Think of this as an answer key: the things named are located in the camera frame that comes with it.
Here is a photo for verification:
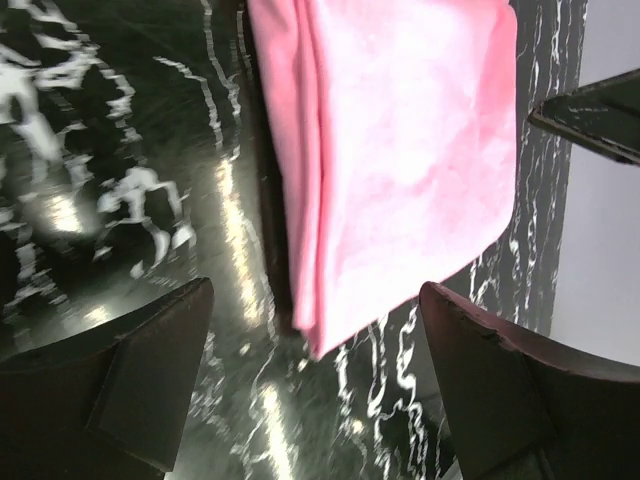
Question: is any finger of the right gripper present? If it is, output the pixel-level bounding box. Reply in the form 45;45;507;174
528;69;640;165

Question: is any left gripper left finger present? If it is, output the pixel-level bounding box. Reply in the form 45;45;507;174
1;278;214;479

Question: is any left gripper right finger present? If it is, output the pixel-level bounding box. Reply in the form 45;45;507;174
419;282;639;479

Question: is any pink t shirt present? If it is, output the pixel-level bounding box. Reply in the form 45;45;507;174
248;1;517;358

